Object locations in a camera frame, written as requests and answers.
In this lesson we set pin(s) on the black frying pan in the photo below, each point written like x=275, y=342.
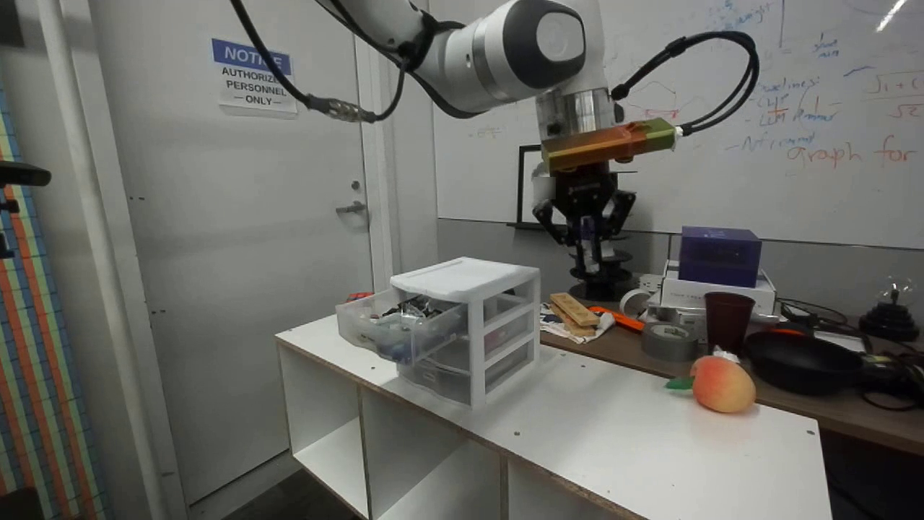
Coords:
x=797, y=361

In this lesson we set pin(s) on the black spool stack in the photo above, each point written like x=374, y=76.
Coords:
x=604, y=283

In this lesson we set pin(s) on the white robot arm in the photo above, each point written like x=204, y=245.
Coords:
x=491, y=46

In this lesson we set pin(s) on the white plastic drawer unit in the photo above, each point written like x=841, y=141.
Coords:
x=481, y=279

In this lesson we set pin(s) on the grey tape roll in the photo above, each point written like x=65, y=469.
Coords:
x=669, y=342

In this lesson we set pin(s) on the dark red cup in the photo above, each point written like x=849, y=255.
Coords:
x=728, y=322

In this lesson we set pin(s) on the black round device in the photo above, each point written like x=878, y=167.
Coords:
x=891, y=318

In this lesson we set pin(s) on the white pvc pole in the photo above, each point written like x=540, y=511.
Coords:
x=106, y=290

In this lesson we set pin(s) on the clear plastic drawer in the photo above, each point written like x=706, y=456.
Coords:
x=393, y=332

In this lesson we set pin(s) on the purple box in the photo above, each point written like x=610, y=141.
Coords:
x=721, y=255

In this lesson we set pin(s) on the toy peach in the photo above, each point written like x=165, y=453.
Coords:
x=724, y=385

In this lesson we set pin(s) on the black mount bar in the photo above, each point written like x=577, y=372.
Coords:
x=24, y=175

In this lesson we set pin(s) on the scribbled whiteboard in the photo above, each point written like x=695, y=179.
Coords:
x=826, y=117

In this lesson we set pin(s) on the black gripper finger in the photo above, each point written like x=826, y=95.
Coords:
x=581, y=234
x=607, y=234

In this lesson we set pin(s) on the colourful striped panel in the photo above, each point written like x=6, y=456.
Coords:
x=39, y=385

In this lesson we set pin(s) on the white door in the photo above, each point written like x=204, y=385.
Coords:
x=240, y=290

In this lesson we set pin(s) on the wooden desk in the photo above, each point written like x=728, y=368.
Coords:
x=867, y=420

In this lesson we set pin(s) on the black picture frame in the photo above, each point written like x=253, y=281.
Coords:
x=527, y=192

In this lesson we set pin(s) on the loose papers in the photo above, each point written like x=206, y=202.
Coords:
x=581, y=336

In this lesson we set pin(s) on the white flat box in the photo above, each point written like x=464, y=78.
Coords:
x=760, y=292

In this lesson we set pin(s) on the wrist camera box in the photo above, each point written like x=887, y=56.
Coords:
x=607, y=146

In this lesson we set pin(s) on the blue notice sign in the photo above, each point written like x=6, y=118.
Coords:
x=253, y=76

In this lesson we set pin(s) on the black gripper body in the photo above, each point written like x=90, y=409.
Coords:
x=587, y=189

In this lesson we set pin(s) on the wooden block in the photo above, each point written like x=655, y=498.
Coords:
x=574, y=310

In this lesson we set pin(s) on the white shelf cabinet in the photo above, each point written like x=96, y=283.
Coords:
x=626, y=433

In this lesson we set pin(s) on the orange marker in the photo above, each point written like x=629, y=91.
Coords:
x=621, y=322

